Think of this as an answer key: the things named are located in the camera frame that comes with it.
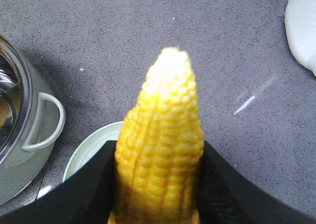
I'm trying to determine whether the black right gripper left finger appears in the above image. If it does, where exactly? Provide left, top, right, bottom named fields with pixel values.
left=0, top=140, right=116, bottom=224

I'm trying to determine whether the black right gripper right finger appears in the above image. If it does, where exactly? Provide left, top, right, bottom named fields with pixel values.
left=198, top=141, right=316, bottom=224

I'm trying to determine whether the light green plate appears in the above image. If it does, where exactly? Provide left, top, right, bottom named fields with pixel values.
left=62, top=121, right=123, bottom=182

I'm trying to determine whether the green electric cooking pot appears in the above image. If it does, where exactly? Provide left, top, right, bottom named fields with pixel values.
left=0, top=36, right=66, bottom=204

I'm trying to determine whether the white appliance at right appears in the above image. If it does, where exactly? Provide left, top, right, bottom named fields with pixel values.
left=283, top=0, right=316, bottom=74

